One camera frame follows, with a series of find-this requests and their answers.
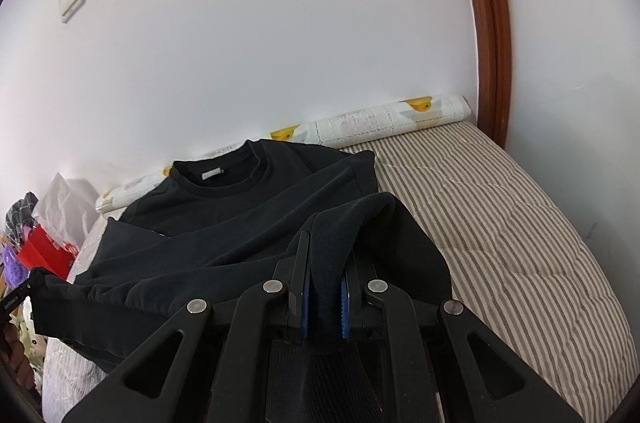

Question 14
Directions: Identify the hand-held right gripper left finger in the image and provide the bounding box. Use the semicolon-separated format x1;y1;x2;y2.
62;231;313;423

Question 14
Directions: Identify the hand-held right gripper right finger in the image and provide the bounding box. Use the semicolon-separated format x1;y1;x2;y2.
340;252;586;423

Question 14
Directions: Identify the black sweatshirt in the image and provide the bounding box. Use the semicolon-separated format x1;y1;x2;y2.
30;139;453;423

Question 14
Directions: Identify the person's left hand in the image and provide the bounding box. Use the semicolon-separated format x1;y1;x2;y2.
0;324;34;385

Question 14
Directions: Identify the purple item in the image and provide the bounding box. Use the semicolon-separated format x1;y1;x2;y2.
0;248;28;291

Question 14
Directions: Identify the white spotted cloth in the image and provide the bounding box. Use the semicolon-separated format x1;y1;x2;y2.
15;303;47;366

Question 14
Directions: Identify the red paper bag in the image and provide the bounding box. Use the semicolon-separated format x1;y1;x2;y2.
17;225;81;279

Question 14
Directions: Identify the plaid cloth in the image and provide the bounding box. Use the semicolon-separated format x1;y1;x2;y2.
5;190;41;249

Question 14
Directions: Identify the white plastic bag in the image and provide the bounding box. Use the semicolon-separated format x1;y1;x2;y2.
32;173;101;249

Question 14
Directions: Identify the striped bed cover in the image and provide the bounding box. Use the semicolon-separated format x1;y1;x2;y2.
345;120;636;423

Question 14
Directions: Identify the rolled duck-print mat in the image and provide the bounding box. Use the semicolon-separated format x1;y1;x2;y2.
95;96;473;214

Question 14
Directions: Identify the brown wooden door frame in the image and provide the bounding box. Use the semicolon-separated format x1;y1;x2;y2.
445;0;513;149

